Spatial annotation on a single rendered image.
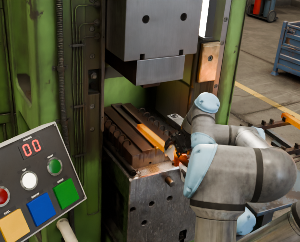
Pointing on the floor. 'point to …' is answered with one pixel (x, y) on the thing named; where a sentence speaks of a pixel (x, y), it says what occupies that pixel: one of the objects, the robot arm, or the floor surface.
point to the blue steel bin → (294, 49)
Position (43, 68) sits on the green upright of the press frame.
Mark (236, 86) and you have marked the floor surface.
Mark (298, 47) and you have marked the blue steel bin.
